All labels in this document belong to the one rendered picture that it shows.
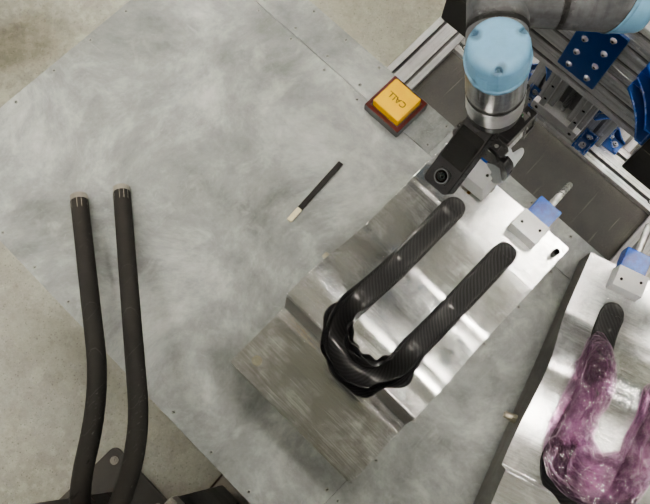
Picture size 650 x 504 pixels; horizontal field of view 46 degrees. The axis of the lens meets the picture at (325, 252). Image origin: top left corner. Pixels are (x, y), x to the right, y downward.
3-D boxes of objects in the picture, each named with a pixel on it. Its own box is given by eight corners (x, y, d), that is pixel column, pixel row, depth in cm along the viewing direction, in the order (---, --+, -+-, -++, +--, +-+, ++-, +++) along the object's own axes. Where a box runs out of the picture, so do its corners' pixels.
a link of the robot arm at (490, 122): (498, 128, 94) (448, 90, 97) (497, 143, 99) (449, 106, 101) (539, 85, 95) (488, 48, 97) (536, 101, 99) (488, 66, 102)
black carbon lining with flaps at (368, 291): (448, 194, 125) (459, 173, 116) (522, 261, 123) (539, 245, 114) (298, 345, 118) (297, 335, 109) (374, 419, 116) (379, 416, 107)
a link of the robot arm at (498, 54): (534, 5, 86) (535, 74, 84) (527, 54, 96) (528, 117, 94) (463, 8, 87) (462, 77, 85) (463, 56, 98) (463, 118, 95)
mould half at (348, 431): (439, 162, 134) (453, 130, 121) (552, 262, 130) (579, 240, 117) (233, 366, 124) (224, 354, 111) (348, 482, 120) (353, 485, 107)
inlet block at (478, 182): (512, 125, 125) (514, 110, 120) (536, 143, 123) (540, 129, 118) (457, 182, 124) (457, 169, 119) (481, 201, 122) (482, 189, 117)
